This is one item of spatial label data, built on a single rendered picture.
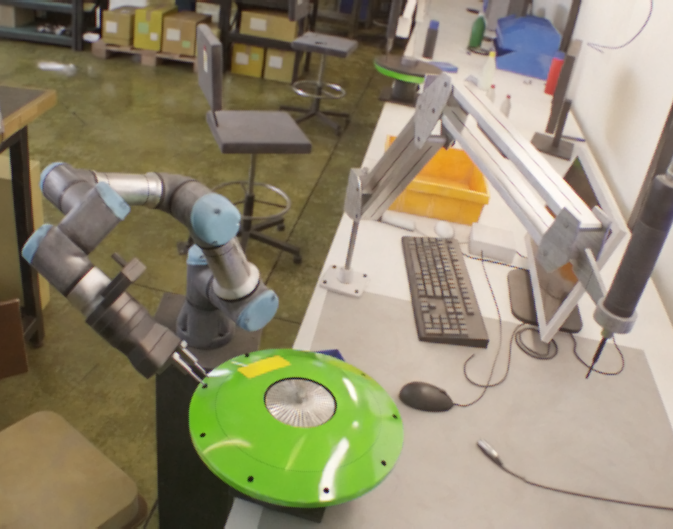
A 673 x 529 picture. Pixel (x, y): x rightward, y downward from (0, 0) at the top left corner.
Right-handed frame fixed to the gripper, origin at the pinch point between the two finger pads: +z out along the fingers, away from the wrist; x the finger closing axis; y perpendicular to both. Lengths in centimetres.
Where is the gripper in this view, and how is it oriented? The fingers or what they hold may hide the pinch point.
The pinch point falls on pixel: (206, 380)
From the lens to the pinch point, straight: 100.0
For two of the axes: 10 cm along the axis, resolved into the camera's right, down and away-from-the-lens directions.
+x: -2.4, 4.9, -8.4
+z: 7.1, 6.8, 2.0
